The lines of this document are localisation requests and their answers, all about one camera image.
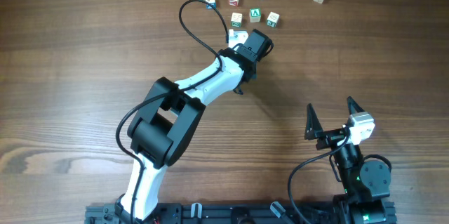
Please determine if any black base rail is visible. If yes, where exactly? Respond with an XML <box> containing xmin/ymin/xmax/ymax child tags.
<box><xmin>84</xmin><ymin>201</ymin><xmax>397</xmax><ymax>224</ymax></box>

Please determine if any baseball block blue side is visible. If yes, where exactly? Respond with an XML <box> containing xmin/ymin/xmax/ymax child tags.
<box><xmin>204</xmin><ymin>0</ymin><xmax>216</xmax><ymax>9</ymax></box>

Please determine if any right camera black cable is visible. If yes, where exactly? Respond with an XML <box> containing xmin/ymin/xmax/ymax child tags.
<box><xmin>287</xmin><ymin>133</ymin><xmax>351</xmax><ymax>224</ymax></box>

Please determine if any green V letter block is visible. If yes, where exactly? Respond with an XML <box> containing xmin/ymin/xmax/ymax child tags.
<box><xmin>249</xmin><ymin>8</ymin><xmax>262</xmax><ymax>22</ymax></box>

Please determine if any left camera black cable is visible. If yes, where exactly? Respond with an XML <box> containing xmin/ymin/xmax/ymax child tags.
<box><xmin>177</xmin><ymin>0</ymin><xmax>231</xmax><ymax>58</ymax></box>

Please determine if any camera black cable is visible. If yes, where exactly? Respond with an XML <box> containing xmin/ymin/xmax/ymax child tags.
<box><xmin>287</xmin><ymin>133</ymin><xmax>351</xmax><ymax>224</ymax></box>
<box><xmin>177</xmin><ymin>0</ymin><xmax>231</xmax><ymax>58</ymax></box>

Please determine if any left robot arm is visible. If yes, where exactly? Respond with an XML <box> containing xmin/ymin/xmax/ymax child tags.
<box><xmin>116</xmin><ymin>29</ymin><xmax>274</xmax><ymax>223</ymax></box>

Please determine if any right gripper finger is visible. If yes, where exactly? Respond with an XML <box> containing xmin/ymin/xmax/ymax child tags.
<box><xmin>304</xmin><ymin>103</ymin><xmax>323</xmax><ymax>140</ymax></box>
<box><xmin>347</xmin><ymin>96</ymin><xmax>365</xmax><ymax>114</ymax></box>

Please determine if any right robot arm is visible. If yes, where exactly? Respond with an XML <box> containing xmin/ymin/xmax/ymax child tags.
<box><xmin>304</xmin><ymin>97</ymin><xmax>397</xmax><ymax>223</ymax></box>

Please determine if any white block green bottom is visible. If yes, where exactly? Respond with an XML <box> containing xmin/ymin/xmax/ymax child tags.
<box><xmin>231</xmin><ymin>13</ymin><xmax>243</xmax><ymax>27</ymax></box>

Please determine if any white block teal side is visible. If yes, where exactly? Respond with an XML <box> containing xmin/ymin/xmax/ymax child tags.
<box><xmin>267</xmin><ymin>12</ymin><xmax>280</xmax><ymax>27</ymax></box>

